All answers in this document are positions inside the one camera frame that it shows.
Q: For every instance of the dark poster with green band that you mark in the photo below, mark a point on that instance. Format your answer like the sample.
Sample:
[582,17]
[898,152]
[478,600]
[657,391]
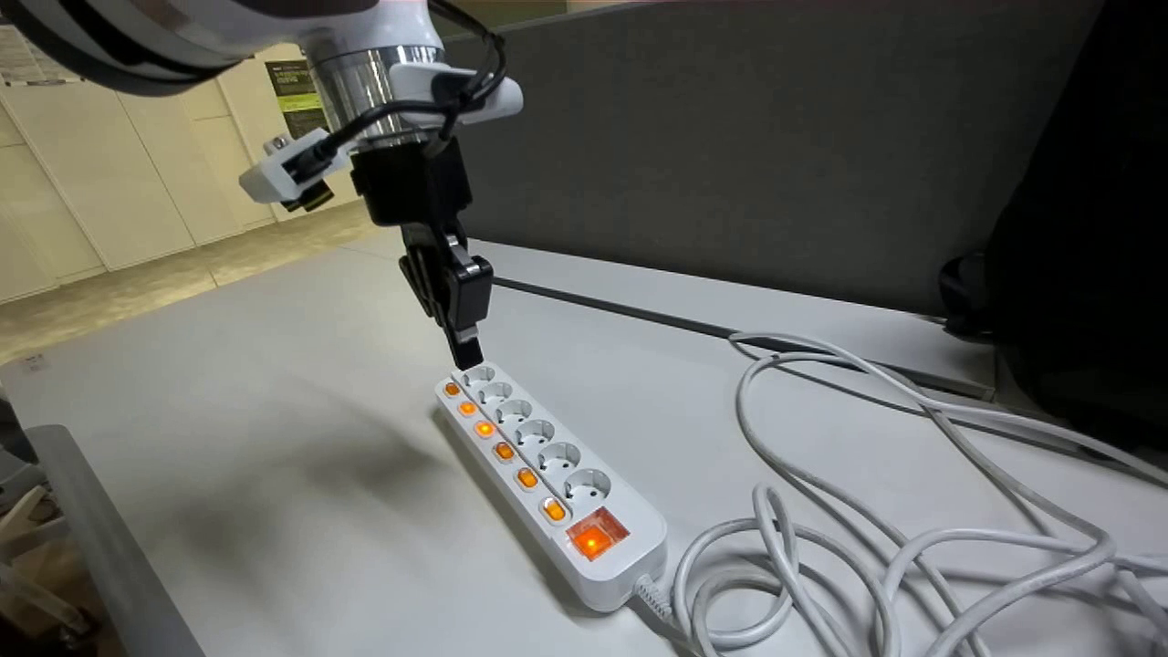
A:
[292,96]

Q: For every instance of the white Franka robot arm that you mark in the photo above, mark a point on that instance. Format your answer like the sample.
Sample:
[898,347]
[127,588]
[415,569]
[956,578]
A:
[220,29]

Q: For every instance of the large red lit main switch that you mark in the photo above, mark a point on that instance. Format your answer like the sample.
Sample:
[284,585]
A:
[596,534]

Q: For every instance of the beige wooden frame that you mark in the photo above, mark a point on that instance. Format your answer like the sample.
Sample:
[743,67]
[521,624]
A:
[26,549]

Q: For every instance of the grey desk partition panel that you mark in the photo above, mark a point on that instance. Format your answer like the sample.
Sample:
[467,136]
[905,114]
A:
[752,131]

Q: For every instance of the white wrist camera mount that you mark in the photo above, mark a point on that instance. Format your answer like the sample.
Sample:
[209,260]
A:
[286,168]

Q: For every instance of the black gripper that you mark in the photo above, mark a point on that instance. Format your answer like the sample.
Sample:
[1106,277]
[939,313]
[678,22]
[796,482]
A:
[409,184]

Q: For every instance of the white text wall poster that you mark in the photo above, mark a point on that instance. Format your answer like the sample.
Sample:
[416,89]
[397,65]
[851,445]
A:
[26,65]

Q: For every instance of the small orange lit rocker switch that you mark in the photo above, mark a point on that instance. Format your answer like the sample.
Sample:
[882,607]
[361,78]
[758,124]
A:
[488,428]
[555,507]
[449,389]
[528,479]
[506,451]
[467,409]

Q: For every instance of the black bulky chair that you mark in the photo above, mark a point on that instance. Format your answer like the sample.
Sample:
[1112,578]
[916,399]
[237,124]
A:
[1080,243]

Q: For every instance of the white six-socket power strip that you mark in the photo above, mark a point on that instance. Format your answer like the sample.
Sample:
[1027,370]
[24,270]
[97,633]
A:
[550,488]

